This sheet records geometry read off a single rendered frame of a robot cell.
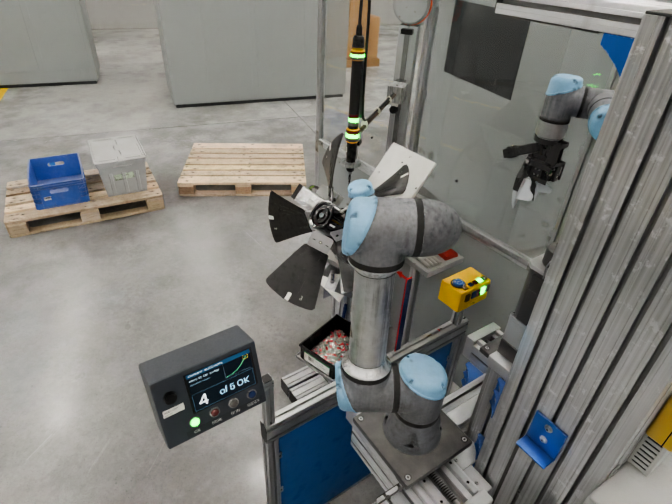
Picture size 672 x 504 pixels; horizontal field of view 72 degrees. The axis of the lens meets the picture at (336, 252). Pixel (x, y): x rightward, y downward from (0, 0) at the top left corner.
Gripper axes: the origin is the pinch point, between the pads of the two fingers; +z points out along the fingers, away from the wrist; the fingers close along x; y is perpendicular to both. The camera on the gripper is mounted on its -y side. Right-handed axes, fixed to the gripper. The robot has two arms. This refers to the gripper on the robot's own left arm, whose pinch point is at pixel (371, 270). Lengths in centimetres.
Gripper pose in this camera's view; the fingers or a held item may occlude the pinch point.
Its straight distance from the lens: 158.0
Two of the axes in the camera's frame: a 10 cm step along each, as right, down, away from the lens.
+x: -5.7, -4.9, 6.6
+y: 8.0, -5.2, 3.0
